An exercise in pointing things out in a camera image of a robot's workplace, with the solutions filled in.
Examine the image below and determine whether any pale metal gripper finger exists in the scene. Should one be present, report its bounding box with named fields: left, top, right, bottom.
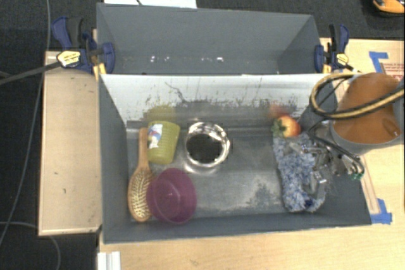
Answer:
left=292, top=141, right=322, bottom=157
left=309, top=167, right=330, bottom=197

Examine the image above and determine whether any red toy strawberry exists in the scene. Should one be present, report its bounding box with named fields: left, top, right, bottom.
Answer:
left=270, top=114, right=302, bottom=139

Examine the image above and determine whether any blue and white fluffy cloth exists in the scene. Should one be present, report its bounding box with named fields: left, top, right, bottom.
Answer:
left=272, top=132, right=327, bottom=214

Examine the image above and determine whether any grey metal bin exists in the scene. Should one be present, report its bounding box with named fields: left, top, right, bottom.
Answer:
left=94, top=2, right=373, bottom=245

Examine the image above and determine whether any green plastic cup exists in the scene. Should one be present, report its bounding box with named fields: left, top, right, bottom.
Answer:
left=146, top=120, right=182, bottom=165

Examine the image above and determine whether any purple plastic bowl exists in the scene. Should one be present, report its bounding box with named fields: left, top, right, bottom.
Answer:
left=146, top=167, right=198, bottom=225

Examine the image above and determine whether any wooden hairbrush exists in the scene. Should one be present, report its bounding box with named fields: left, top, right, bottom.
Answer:
left=127, top=127, right=156, bottom=223

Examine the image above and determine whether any pale wood board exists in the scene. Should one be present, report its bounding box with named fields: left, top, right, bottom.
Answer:
left=37, top=50, right=104, bottom=236

